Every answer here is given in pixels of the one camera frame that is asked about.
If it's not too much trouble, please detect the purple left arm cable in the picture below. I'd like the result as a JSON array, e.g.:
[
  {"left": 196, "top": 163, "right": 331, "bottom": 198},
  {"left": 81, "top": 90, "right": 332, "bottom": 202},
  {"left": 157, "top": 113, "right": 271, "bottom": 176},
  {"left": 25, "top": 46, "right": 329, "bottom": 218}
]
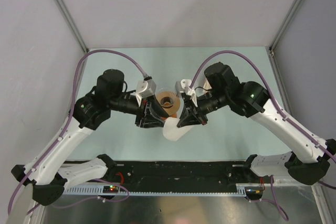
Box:
[{"left": 7, "top": 48, "right": 148, "bottom": 216}]

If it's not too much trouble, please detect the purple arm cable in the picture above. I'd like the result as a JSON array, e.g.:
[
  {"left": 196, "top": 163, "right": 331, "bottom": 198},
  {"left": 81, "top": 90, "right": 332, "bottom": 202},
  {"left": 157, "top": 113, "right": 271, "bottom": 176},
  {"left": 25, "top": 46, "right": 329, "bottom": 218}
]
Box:
[
  {"left": 7, "top": 48, "right": 148, "bottom": 216},
  {"left": 189, "top": 50, "right": 336, "bottom": 221}
]

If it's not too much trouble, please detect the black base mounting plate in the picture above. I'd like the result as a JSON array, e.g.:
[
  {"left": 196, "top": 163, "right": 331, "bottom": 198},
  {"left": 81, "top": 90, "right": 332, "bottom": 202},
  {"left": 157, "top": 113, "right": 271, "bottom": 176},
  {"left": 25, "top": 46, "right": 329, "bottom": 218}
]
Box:
[{"left": 62, "top": 159, "right": 275, "bottom": 193}]

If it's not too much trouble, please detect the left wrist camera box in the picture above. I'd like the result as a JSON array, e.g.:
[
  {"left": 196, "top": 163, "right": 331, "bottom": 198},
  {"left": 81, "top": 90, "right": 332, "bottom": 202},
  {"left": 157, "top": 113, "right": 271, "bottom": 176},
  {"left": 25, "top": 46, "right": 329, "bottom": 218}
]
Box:
[{"left": 135, "top": 77, "right": 156, "bottom": 105}]

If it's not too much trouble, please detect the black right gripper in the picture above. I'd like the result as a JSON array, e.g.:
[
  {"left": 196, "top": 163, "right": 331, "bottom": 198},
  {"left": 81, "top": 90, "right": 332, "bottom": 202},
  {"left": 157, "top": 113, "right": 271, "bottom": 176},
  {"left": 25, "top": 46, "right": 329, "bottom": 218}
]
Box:
[{"left": 177, "top": 89, "right": 228, "bottom": 127}]

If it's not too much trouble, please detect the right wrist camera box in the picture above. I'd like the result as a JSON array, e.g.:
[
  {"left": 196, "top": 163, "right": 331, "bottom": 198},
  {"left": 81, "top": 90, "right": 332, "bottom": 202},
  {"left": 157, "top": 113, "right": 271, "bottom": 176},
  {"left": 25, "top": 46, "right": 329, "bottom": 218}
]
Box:
[{"left": 175, "top": 79, "right": 198, "bottom": 107}]

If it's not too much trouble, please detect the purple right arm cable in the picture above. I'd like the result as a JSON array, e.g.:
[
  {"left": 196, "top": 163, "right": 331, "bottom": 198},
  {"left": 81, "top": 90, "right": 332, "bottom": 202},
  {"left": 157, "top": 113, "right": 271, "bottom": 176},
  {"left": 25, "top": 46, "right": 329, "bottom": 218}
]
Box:
[{"left": 189, "top": 50, "right": 336, "bottom": 221}]

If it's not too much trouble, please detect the orange coffee filter package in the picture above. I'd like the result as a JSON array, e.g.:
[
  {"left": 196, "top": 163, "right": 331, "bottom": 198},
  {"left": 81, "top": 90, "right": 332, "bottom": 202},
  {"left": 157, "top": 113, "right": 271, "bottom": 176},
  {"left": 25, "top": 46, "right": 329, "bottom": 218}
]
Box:
[{"left": 203, "top": 78, "right": 212, "bottom": 90}]

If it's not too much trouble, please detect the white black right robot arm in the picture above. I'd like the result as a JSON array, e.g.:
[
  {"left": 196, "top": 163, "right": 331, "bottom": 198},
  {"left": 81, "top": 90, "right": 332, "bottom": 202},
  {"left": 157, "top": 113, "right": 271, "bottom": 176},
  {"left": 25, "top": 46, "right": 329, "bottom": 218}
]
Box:
[{"left": 175, "top": 62, "right": 335, "bottom": 185}]

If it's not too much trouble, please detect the orange carafe with wooden collar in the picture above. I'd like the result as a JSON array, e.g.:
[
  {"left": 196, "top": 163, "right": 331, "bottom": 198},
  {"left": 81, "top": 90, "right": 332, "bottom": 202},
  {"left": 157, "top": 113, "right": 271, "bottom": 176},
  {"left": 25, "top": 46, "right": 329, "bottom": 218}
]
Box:
[{"left": 156, "top": 90, "right": 181, "bottom": 118}]

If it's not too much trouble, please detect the white slotted cable duct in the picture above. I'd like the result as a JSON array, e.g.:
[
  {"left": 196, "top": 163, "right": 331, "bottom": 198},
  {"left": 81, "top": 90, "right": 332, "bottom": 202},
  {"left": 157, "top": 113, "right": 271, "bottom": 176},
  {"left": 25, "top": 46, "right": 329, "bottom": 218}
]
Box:
[{"left": 63, "top": 184, "right": 246, "bottom": 197}]

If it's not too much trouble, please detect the white paper coffee filter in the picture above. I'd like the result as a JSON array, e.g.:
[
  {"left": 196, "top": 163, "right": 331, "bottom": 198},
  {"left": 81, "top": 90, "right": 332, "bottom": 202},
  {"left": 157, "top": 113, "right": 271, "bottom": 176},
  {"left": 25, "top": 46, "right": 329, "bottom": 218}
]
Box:
[{"left": 162, "top": 117, "right": 194, "bottom": 142}]

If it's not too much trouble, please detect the grey aluminium frame rail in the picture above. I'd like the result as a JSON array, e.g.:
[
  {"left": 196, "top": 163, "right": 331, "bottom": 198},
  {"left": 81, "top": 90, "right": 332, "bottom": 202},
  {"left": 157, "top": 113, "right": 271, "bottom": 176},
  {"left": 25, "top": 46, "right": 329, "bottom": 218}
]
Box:
[{"left": 54, "top": 0, "right": 88, "bottom": 54}]

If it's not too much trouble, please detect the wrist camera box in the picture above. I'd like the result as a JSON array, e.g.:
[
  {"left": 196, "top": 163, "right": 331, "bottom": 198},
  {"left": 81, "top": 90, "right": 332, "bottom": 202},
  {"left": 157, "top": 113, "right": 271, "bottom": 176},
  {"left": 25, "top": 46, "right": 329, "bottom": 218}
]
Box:
[
  {"left": 135, "top": 77, "right": 156, "bottom": 105},
  {"left": 175, "top": 79, "right": 198, "bottom": 107}
]

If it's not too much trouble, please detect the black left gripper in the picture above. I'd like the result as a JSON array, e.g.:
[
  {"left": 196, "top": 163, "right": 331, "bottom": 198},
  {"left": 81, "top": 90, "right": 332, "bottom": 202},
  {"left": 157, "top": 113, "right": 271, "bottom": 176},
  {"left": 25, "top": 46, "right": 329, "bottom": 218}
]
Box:
[{"left": 109, "top": 93, "right": 169, "bottom": 129}]

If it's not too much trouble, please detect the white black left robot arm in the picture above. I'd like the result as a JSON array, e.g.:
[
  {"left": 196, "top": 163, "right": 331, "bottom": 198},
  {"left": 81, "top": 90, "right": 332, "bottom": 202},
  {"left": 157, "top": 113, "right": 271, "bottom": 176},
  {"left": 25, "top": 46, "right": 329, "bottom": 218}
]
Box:
[{"left": 11, "top": 69, "right": 168, "bottom": 206}]

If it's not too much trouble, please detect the right grey frame post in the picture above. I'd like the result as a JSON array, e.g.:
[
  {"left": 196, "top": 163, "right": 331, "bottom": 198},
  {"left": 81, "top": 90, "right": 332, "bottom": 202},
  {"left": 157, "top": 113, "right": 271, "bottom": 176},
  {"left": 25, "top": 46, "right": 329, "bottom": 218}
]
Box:
[{"left": 268, "top": 0, "right": 305, "bottom": 52}]

